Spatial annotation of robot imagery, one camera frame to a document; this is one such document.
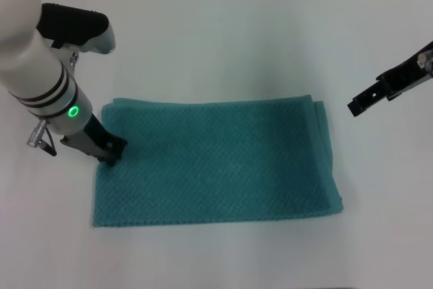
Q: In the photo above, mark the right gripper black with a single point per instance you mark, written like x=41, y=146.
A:
x=406, y=77

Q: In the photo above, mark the teal waffle-weave towel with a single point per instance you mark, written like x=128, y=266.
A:
x=216, y=160

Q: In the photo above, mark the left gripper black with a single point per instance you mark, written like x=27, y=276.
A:
x=89, y=138

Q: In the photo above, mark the grey and black left wrist camera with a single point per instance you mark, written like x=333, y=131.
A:
x=78, y=32

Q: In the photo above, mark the white and silver left robot arm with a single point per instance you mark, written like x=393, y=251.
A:
x=30, y=65

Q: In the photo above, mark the silver left camera mount bracket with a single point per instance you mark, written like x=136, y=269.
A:
x=69, y=55

